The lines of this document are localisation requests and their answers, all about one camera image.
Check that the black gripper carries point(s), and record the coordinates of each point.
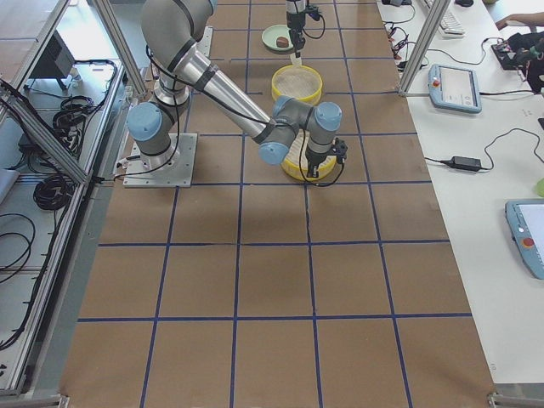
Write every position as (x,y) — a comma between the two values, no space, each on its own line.
(293,21)

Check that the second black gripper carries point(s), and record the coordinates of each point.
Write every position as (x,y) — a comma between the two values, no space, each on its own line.
(314,160)

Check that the yellow steamer basket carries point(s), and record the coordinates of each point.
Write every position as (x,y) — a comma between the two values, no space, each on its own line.
(296,164)
(300,82)

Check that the person hand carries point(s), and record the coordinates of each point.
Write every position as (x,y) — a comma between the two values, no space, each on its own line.
(531,20)

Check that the brown bun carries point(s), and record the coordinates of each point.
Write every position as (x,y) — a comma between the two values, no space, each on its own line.
(282,42)

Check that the pale green plate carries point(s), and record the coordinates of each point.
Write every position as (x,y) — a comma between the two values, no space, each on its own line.
(269,36)

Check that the white keyboard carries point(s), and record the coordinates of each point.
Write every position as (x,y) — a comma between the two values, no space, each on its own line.
(449,26)

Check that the black power adapter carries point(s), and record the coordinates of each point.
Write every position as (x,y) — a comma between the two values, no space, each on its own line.
(463,163)

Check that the blue teach pendant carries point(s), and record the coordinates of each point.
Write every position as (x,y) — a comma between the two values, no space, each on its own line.
(454,89)
(525,220)

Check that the black electronics board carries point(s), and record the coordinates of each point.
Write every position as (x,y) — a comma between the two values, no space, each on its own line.
(508,59)

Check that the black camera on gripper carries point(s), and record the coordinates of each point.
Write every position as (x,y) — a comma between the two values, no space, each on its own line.
(340,150)

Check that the aluminium frame post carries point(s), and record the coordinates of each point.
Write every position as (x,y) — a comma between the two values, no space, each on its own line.
(426,35)

